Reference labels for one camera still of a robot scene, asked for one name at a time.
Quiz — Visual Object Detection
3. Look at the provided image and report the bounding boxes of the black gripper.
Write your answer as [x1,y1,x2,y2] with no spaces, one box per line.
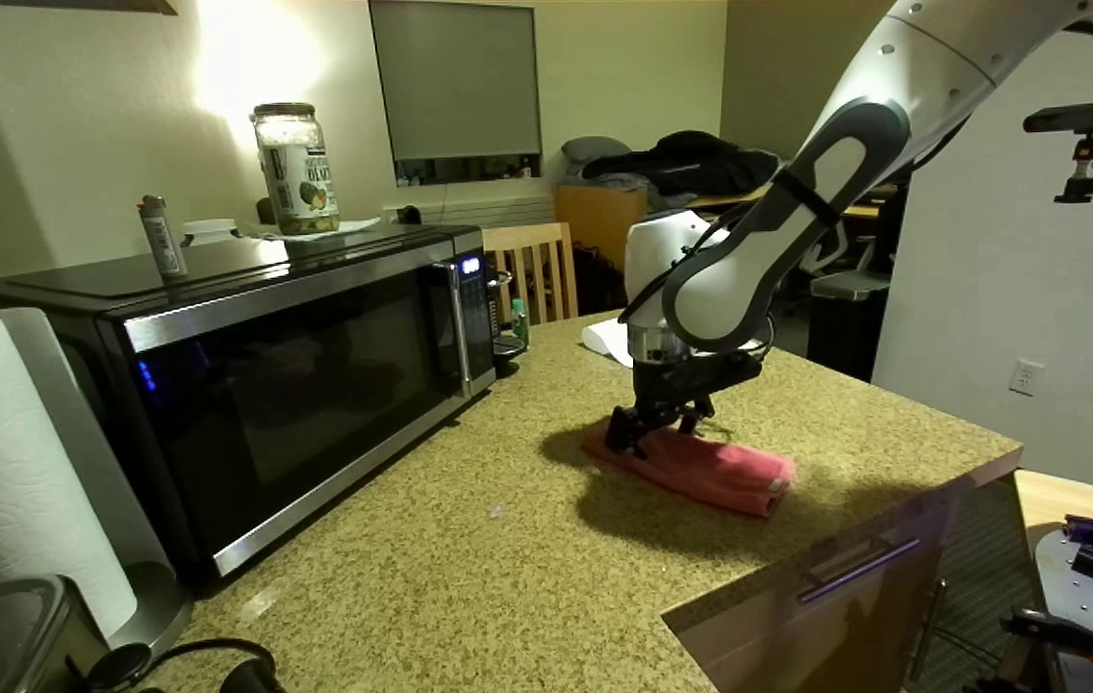
[600,336,769,456]

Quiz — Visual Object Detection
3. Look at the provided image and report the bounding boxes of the pink cloth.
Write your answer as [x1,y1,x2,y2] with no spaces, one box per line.
[579,419,799,523]

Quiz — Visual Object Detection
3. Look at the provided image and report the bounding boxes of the small clear plastic bottle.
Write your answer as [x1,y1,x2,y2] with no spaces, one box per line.
[502,297,533,356]

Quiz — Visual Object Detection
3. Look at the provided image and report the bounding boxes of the wooden slat chair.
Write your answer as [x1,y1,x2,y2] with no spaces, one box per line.
[481,220,579,326]

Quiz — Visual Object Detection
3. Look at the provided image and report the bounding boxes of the wooden dresser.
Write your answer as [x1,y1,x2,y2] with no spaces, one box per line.
[552,179,654,309]

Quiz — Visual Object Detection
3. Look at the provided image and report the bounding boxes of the brown counter cabinet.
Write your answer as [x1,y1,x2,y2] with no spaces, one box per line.
[656,465,1022,693]

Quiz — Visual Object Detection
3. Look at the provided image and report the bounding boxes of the grey bag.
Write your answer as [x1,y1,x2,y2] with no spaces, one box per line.
[559,132,636,183]

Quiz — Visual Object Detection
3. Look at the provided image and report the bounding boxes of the black steel microwave oven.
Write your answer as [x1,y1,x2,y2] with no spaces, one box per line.
[0,224,498,589]

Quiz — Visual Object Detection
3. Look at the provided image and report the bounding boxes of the glass jar with lid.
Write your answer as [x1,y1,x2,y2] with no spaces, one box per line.
[246,101,342,238]

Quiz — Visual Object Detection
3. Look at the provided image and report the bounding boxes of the small white object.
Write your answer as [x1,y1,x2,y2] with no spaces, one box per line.
[176,216,243,251]

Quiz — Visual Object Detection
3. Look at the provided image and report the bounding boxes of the small grey shaker bottle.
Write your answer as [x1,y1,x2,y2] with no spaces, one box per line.
[134,192,191,283]

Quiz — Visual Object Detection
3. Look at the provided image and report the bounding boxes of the white paper towel roll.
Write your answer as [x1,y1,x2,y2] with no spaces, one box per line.
[0,309,144,644]

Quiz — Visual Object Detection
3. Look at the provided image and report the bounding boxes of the white wall outlet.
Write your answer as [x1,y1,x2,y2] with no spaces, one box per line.
[1003,352,1048,399]

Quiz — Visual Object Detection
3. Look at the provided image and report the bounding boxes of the grey wall screen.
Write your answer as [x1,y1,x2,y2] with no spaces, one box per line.
[366,0,545,188]

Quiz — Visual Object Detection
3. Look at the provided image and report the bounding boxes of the black tool with orange handle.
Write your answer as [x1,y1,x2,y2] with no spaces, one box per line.
[1003,603,1093,681]

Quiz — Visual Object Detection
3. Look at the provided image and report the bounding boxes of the black cable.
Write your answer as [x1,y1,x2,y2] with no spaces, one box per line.
[64,635,287,693]

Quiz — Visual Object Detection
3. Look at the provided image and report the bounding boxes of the black camera on mount arm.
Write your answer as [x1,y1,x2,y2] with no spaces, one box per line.
[1019,91,1093,209]

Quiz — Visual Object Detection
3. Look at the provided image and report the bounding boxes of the dark picture frame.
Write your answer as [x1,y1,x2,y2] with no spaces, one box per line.
[0,0,182,19]

